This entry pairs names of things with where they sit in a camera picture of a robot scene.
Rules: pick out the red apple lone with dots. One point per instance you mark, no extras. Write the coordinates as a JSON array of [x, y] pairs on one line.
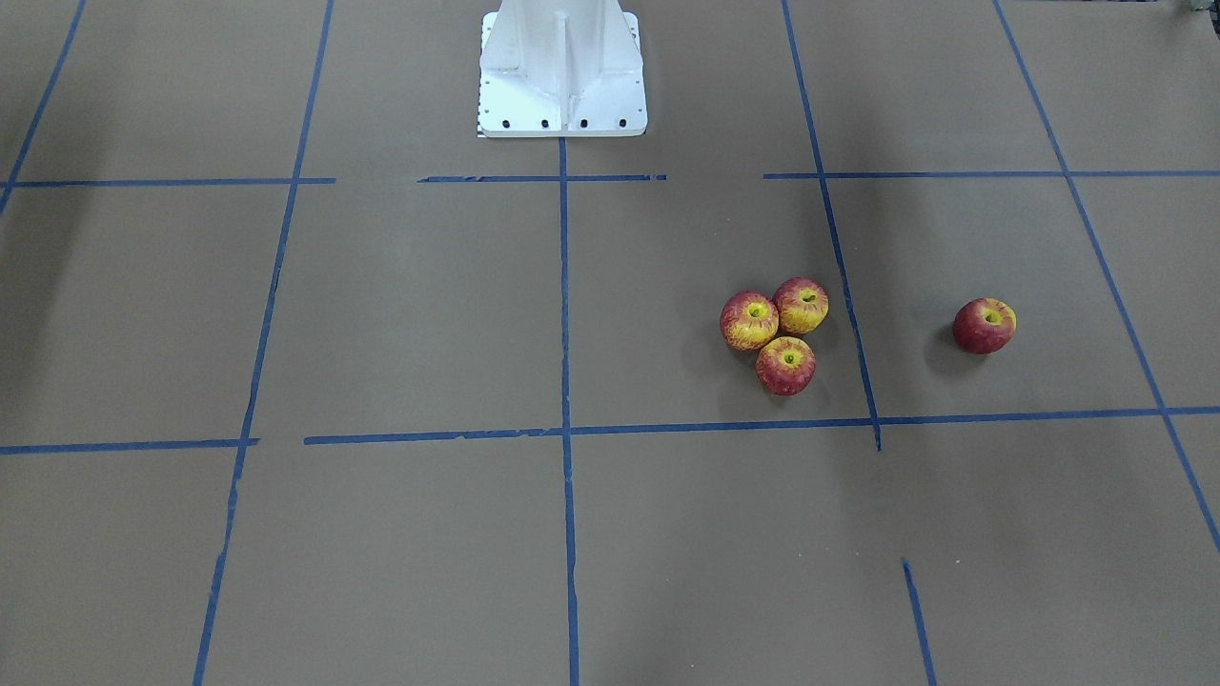
[[984, 326]]

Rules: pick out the red yellow apple front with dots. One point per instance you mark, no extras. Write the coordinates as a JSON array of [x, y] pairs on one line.
[[785, 366]]

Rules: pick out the red yellow apple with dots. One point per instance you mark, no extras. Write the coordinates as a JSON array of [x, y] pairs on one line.
[[749, 321], [802, 305], [785, 366]]

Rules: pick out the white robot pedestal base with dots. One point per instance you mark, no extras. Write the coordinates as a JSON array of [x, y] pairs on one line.
[[561, 68]]

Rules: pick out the red yellow apple rear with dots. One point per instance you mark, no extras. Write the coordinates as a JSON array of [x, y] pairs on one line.
[[802, 305]]

